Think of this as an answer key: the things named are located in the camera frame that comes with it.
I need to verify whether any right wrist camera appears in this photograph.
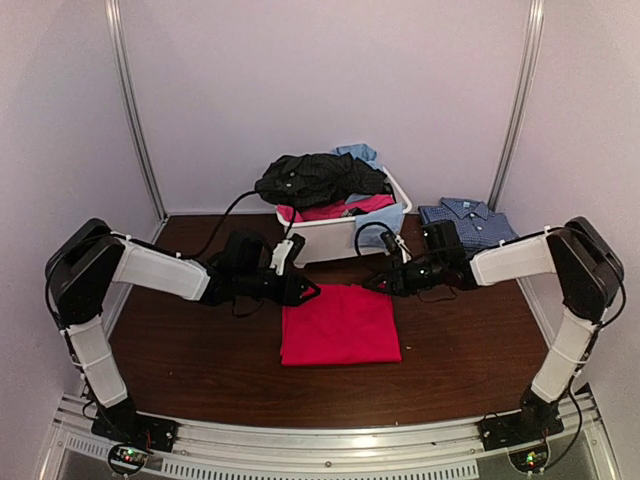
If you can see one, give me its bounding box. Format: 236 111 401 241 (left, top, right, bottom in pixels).
380 231 412 264

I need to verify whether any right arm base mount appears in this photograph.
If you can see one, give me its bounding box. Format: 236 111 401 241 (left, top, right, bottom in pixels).
477 411 565 451

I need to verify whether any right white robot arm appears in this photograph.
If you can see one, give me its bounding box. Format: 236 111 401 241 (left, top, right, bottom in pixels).
363 216 627 442

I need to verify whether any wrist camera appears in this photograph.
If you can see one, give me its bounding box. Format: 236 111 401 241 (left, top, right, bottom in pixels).
380 231 412 264
269 234 306 276

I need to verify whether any left aluminium frame post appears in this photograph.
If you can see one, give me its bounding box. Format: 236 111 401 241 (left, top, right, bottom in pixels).
104 0 168 221

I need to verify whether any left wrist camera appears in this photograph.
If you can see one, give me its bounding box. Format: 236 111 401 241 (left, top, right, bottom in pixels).
269 234 306 276

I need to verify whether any front aluminium rail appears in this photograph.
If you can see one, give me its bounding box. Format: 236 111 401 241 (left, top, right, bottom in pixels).
35 393 621 479

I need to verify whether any right aluminium frame post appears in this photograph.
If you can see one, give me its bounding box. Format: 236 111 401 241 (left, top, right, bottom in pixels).
488 0 545 210

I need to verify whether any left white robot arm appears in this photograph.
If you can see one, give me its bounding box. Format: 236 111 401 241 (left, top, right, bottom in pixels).
44 218 321 444

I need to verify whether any aluminium frame post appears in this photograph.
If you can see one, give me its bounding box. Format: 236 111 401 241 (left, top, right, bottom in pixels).
488 0 545 210
104 0 168 221

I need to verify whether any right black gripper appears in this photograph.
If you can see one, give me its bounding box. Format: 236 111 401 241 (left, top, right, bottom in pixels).
363 256 447 297

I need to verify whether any red t-shirt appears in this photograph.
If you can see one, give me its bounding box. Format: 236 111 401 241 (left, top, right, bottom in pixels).
280 285 402 367

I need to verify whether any left circuit board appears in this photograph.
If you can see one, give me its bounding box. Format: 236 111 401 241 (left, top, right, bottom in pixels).
107 444 150 476

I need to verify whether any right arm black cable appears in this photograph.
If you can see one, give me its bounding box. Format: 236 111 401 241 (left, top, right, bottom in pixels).
352 222 396 259

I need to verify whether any right circuit board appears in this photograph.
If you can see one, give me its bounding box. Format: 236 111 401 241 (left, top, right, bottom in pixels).
508 443 550 474

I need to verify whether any black striped shirt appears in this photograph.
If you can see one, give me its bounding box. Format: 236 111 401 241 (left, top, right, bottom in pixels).
254 153 391 211

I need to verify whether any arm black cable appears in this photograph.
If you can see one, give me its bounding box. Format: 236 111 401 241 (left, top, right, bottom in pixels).
179 188 266 261
352 222 396 259

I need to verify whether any circuit board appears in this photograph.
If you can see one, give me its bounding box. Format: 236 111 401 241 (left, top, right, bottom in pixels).
508 443 550 474
107 444 150 476

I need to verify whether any light blue shirt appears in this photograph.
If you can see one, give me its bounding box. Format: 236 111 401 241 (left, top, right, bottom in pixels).
331 143 405 249

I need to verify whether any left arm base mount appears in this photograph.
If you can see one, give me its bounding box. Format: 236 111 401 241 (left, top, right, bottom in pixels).
91 414 178 453

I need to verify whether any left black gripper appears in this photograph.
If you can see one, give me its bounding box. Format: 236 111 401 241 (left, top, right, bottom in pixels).
235 269 320 307

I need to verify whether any folded blue checkered shirt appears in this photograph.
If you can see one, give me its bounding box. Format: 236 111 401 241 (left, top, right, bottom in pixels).
418 197 518 254

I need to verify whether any pink garment in bin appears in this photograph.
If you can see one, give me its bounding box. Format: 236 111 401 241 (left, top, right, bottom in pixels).
276 194 395 223

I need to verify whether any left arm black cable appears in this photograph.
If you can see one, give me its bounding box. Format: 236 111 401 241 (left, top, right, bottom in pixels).
179 188 266 261

